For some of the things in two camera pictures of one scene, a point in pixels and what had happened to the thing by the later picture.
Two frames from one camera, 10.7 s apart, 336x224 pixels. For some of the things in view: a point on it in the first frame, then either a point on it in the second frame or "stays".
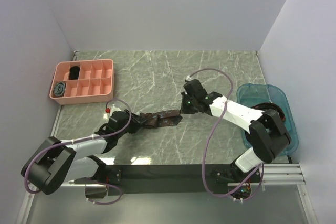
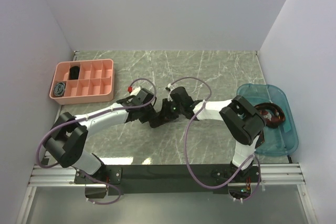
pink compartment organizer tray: x=83 y=82 stays
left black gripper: x=136 y=123 -> x=152 y=113
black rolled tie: x=74 y=72 stays
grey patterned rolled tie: x=59 y=89 stays
